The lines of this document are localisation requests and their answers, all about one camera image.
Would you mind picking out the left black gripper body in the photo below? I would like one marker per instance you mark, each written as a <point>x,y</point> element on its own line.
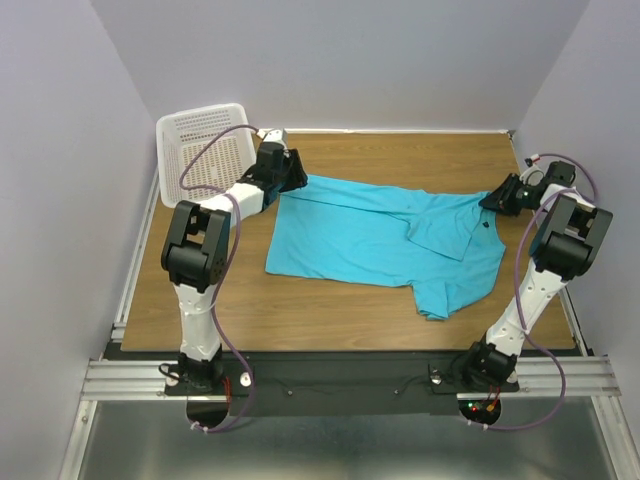
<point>286,167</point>

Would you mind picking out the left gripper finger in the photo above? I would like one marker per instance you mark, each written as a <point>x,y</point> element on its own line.
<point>273,190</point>
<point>297,177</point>

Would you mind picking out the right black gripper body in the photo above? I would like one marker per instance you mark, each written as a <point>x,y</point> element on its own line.
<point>508,192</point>

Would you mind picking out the turquoise t shirt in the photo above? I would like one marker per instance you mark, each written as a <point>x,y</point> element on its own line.
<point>445,247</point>

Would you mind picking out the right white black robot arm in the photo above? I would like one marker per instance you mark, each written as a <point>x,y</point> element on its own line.
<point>571,230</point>

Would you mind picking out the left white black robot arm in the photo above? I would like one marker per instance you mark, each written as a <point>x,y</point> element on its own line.
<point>197,254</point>

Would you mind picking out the white plastic perforated basket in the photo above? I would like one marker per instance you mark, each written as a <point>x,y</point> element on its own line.
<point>202,148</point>

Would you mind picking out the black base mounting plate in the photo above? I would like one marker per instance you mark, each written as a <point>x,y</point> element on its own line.
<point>333,384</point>

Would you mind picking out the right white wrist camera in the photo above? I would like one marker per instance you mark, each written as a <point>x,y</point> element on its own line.
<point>533,174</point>

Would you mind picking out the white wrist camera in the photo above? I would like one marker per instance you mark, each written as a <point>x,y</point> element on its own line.
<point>533,174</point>
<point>279,136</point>

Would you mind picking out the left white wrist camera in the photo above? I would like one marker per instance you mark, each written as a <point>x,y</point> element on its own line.
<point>279,136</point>

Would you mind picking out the aluminium frame rail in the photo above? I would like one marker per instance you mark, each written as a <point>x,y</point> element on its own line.
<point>86,411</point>

